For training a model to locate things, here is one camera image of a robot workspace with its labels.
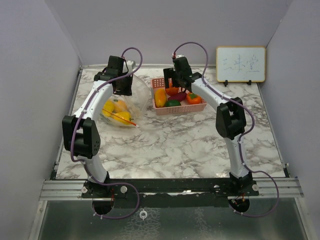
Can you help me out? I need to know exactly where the yellow orange peach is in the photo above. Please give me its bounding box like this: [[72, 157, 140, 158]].
[[113, 99, 128, 113]]

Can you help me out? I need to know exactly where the clear bag white zipper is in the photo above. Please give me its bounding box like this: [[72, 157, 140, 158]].
[[124, 75, 151, 119]]

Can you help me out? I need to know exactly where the clear bag red zipper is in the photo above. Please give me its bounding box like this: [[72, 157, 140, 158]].
[[100, 98, 139, 128]]

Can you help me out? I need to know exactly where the yellow orange fruit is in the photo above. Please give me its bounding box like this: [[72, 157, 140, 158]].
[[101, 100, 115, 118]]

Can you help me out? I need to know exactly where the yellow bell pepper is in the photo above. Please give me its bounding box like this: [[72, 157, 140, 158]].
[[112, 111, 132, 125]]

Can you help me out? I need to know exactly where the orange green mango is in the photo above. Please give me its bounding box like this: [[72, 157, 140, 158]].
[[154, 88, 167, 108]]

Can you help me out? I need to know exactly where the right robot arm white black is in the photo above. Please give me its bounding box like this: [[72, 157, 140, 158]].
[[163, 55, 253, 196]]

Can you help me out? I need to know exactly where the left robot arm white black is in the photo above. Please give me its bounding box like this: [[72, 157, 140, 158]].
[[62, 56, 132, 198]]

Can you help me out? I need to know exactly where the dark red fruit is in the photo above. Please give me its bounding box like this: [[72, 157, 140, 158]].
[[168, 92, 187, 102]]

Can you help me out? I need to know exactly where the orange persimmon green leaf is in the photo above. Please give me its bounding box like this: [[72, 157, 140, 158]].
[[186, 92, 202, 105]]

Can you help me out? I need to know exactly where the pink plastic basket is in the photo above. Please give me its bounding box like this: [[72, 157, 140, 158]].
[[150, 77, 208, 116]]

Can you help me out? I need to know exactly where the green lime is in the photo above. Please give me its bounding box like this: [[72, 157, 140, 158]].
[[164, 99, 181, 108]]

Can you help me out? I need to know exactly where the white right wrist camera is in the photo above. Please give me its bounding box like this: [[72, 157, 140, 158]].
[[172, 52, 185, 60]]

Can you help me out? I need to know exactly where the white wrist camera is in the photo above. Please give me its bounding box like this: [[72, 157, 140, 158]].
[[172, 52, 185, 60], [122, 60, 136, 74]]

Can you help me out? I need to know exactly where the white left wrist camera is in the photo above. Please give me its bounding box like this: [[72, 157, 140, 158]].
[[122, 60, 136, 74]]

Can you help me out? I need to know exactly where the small whiteboard wooden frame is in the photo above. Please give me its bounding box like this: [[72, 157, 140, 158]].
[[216, 46, 266, 83]]

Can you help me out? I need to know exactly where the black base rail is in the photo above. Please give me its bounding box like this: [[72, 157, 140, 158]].
[[81, 178, 259, 209]]

